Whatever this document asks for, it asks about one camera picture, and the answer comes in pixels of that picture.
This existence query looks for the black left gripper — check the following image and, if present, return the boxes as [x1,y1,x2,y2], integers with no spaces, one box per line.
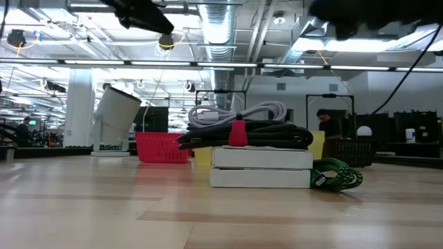
[100,0,175,35]

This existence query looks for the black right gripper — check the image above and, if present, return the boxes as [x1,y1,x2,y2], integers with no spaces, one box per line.
[309,0,443,41]

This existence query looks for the white cable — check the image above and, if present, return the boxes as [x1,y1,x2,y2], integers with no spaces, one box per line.
[187,100,288,129]

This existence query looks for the black cable bundle red strap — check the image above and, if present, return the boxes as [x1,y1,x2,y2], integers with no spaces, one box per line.
[176,118,315,151]

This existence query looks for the green braided cable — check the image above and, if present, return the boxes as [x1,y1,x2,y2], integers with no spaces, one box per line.
[309,158,364,192]

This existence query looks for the white cardboard box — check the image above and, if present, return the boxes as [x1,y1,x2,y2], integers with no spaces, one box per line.
[209,167,311,190]
[211,145,314,170]

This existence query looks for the yellow translucent plastic bin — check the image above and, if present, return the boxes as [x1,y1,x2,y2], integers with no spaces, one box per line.
[192,130,326,167]

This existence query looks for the person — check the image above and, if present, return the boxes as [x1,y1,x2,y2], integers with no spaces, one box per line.
[316,109,344,140]
[15,116,34,147]

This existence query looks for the black monitor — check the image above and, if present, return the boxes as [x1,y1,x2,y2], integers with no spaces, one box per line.
[134,106,170,133]

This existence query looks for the white pillar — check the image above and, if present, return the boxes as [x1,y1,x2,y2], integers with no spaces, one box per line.
[63,68,96,149]

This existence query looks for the black slotted plastic basket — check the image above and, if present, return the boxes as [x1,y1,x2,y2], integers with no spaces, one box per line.
[323,138,380,168]

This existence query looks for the red slotted plastic basket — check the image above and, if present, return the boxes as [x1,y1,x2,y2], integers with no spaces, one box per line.
[134,131,192,164]

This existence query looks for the black ceiling sensor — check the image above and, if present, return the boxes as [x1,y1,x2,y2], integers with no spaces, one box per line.
[6,28,28,48]

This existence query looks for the black overhead camera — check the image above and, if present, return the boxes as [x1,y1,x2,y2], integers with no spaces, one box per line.
[158,32,175,50]

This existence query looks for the black stand frame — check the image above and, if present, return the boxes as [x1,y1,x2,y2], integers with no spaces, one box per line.
[305,93,355,139]
[195,89,248,115]

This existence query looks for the silver ventilation duct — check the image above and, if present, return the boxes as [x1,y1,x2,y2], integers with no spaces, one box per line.
[197,0,237,108]

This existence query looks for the frame crossbar with light strips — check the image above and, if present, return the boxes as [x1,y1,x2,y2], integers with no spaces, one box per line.
[0,57,443,73]

